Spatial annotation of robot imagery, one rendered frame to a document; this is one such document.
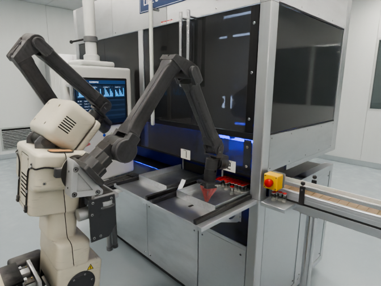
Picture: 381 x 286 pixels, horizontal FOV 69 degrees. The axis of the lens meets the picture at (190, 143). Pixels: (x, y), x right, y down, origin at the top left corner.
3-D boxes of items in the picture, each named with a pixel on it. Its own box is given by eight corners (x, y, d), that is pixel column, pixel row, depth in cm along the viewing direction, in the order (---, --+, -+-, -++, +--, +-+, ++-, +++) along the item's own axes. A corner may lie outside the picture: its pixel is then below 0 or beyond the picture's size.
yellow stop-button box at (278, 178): (270, 184, 139) (271, 169, 138) (284, 187, 134) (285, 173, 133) (262, 187, 134) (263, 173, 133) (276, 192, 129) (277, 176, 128)
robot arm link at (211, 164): (203, 155, 127) (213, 157, 123) (213, 155, 132) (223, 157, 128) (202, 169, 127) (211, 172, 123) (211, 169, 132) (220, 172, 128)
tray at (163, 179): (181, 168, 190) (181, 163, 189) (209, 177, 172) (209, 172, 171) (138, 180, 167) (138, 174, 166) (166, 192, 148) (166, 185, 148)
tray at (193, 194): (219, 181, 166) (219, 175, 165) (257, 193, 148) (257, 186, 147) (176, 196, 143) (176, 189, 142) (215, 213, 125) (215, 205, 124)
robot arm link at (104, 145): (91, 150, 88) (99, 154, 85) (114, 128, 93) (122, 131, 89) (108, 168, 94) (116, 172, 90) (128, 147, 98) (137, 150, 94)
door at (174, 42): (146, 117, 200) (144, 29, 188) (191, 123, 167) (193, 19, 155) (145, 117, 199) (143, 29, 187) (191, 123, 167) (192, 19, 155)
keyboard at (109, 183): (132, 174, 201) (132, 171, 200) (145, 178, 192) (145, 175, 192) (81, 190, 170) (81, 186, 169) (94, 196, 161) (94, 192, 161)
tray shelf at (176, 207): (176, 169, 194) (176, 167, 193) (265, 199, 145) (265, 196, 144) (113, 186, 161) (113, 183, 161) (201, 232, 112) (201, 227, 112)
